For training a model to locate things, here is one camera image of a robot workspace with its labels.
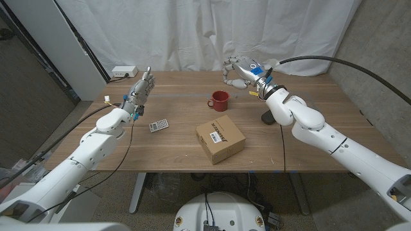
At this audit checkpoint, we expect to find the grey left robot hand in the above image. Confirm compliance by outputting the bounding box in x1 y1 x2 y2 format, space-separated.
120 66 156 115

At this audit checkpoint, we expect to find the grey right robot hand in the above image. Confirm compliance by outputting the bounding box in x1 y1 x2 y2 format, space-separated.
222 55 279 97

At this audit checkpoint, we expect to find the small grey calculator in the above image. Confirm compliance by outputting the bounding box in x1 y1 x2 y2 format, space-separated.
148 119 170 133

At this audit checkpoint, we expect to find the brown cardboard packing box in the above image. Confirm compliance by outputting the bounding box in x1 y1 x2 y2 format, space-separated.
195 114 247 166

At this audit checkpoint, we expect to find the white power strip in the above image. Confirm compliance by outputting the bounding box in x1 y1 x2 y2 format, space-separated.
111 65 139 78

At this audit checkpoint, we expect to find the red enamel mug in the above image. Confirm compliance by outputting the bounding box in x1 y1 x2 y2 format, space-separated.
207 90 231 112

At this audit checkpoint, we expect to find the dark oval glasses case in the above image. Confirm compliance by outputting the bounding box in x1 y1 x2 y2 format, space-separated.
261 109 277 126

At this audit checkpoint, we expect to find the white fabric curtain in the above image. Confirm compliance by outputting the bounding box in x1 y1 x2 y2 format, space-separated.
56 0 362 77

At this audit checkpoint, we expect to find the white cabinet panel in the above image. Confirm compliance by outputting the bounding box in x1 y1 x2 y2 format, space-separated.
4 0 107 101

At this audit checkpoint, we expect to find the grey table leg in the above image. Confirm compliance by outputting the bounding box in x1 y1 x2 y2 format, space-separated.
290 172 311 216
128 172 147 214

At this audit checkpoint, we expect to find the white floor plate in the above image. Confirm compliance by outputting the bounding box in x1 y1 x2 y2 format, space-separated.
56 188 102 223

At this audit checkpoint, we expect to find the floor clutter pile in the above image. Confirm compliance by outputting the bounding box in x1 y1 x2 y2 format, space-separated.
0 149 52 193

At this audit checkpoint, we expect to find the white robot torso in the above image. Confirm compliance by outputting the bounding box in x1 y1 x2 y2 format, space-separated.
172 191 267 231

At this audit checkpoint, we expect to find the grey power brick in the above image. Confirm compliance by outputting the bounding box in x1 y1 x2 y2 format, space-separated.
267 211 283 227

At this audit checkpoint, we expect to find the black power strip cord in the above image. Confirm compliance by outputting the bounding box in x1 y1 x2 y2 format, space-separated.
107 74 130 84

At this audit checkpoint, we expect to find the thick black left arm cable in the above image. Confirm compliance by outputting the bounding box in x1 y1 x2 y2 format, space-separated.
0 102 122 190

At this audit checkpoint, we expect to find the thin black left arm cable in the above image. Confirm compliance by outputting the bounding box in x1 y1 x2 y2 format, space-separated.
27 119 136 224

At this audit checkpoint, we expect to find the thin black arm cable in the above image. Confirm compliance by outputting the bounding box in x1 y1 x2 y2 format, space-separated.
279 124 287 175
27 119 136 224

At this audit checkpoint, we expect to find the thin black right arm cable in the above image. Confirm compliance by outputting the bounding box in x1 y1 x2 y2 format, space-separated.
279 124 287 175

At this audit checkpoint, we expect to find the black cable bundle under table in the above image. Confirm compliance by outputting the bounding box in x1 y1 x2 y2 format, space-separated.
191 172 267 212

